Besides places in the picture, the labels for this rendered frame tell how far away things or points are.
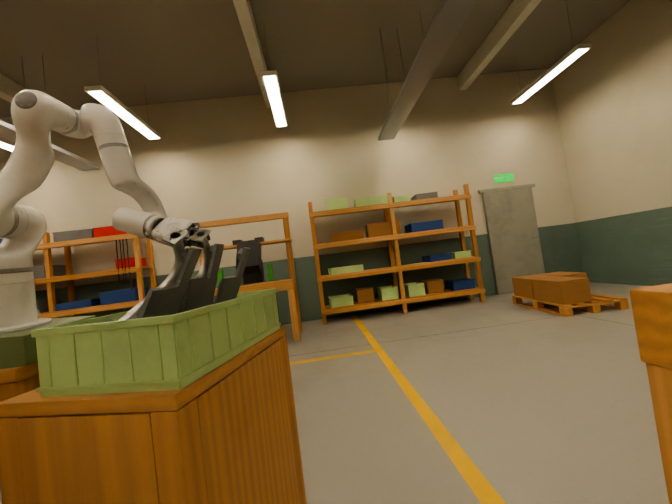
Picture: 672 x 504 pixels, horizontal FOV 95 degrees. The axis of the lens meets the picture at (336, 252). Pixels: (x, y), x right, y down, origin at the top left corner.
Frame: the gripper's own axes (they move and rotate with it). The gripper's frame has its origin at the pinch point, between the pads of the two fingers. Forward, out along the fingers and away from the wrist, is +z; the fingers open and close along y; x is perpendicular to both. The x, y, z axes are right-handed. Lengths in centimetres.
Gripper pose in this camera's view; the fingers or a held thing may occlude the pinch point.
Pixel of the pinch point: (200, 239)
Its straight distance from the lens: 112.0
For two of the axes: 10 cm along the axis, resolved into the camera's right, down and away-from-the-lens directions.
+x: -0.5, 7.0, 7.1
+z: 9.6, 2.3, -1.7
